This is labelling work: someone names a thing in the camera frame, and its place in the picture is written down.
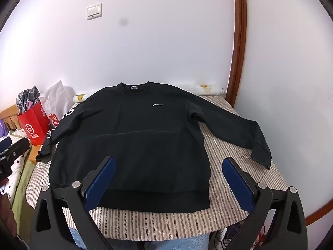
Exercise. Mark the red paper bag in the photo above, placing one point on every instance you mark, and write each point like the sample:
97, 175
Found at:
33, 126

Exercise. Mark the striped quilt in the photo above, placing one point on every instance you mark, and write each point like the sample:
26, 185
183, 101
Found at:
223, 140

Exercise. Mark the green bed sheet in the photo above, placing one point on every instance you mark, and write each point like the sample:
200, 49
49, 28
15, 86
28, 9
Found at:
22, 203

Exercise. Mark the white plastic bag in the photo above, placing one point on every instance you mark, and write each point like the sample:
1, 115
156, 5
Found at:
57, 96

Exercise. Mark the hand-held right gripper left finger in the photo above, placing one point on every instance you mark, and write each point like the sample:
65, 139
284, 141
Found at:
102, 179

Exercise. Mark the plaid cloth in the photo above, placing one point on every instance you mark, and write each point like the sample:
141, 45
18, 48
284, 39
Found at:
27, 97

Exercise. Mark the purple cloth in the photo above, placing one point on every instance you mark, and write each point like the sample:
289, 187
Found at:
3, 127

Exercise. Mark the wooden door frame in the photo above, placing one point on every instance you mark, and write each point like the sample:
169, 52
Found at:
239, 39

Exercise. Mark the white roll with yellow print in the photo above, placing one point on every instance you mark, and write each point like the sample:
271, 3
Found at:
208, 88

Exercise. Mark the white dotted quilt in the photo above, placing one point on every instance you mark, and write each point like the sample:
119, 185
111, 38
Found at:
13, 185

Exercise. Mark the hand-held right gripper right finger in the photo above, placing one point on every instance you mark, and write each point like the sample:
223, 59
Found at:
238, 185

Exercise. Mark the white power strip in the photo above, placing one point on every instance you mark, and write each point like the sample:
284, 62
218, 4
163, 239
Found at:
222, 235

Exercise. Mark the black sweatshirt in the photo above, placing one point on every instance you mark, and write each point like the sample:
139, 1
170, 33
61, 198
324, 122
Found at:
135, 140

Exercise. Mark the white wall switch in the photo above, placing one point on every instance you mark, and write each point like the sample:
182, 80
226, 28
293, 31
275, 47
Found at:
94, 11

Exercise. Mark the wooden bed frame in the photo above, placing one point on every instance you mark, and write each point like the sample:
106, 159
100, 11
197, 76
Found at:
10, 117

